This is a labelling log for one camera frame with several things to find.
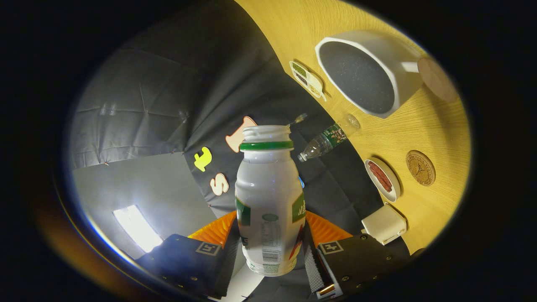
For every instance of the ceiling light panel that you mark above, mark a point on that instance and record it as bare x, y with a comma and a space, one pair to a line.
136, 228

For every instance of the white round plate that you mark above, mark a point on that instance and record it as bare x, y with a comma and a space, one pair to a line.
394, 191

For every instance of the pile of dark beans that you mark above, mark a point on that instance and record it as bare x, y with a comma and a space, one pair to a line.
301, 78

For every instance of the cream toaster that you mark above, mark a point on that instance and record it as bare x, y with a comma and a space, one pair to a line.
384, 224

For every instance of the pile of green beans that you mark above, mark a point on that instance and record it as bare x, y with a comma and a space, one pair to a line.
298, 68

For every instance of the round cork coaster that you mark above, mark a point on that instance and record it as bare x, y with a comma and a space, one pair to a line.
420, 167

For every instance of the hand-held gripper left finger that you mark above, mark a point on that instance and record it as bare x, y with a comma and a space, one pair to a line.
228, 268

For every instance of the white divided snack dish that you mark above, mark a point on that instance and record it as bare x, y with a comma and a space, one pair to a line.
316, 80

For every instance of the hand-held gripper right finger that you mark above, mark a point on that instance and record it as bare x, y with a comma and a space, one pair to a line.
312, 272

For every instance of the wooden table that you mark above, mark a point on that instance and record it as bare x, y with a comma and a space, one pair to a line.
377, 134

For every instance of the red meat slice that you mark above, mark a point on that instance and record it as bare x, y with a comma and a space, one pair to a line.
374, 168
386, 183

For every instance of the clear plastic water bottle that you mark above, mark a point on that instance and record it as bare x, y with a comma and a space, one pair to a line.
327, 140

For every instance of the pile of yellow beans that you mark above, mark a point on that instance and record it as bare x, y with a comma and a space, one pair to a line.
314, 89

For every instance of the black backdrop cloth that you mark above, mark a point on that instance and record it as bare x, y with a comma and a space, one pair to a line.
168, 92

